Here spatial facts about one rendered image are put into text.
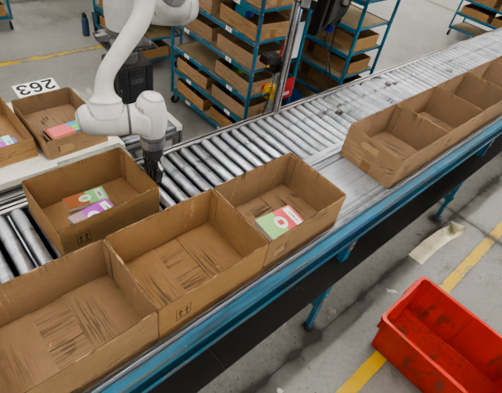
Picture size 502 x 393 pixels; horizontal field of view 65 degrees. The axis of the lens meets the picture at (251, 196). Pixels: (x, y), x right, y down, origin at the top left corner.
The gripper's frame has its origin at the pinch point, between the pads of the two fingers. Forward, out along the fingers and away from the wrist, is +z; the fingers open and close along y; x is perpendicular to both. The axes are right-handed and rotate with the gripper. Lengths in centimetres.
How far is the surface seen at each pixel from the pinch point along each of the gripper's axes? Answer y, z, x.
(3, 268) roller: 1, 11, 58
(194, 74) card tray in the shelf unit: 139, 46, -121
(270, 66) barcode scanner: 33, -17, -92
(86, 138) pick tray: 47.9, 4.8, 6.4
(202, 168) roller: 8.6, 10.9, -31.0
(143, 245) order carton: -29.3, -7.8, 21.6
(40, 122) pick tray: 76, 10, 17
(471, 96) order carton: -38, -7, -201
